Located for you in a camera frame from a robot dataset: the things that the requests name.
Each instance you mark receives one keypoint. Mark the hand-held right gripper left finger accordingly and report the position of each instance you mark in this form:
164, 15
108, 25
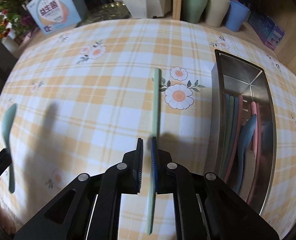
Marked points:
138, 165

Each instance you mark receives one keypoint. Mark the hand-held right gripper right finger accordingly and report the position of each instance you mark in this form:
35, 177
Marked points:
154, 165

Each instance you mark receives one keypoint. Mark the green spoon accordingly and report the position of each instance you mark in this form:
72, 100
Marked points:
9, 120

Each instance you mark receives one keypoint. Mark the beige spoon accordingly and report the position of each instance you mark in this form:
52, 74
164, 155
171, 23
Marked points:
249, 162

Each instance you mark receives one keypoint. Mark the blue spoon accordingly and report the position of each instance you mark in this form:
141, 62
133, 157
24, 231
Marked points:
249, 130

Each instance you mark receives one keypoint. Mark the pink spoon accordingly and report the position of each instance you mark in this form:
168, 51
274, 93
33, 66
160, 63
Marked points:
255, 112

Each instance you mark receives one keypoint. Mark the stainless steel utensil tray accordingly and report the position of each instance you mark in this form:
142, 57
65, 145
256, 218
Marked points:
240, 70

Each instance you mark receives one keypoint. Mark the green ornate tray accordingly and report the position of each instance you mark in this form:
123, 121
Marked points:
108, 12

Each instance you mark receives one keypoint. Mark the pink blossom branches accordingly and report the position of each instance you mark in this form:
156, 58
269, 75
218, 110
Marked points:
10, 10

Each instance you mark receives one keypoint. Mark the light blue printed box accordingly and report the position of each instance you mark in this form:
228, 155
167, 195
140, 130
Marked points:
53, 12

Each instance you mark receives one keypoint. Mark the green cup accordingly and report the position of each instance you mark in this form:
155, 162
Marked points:
194, 5

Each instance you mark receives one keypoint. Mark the wooden shelf unit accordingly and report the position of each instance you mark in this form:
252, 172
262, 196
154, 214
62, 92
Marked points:
178, 0

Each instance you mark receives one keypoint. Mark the beige cup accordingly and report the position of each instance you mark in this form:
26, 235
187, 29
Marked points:
216, 10

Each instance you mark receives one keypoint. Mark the blue cup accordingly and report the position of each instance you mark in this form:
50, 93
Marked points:
236, 16

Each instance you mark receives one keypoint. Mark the purple printed box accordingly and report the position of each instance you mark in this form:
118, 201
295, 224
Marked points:
270, 32

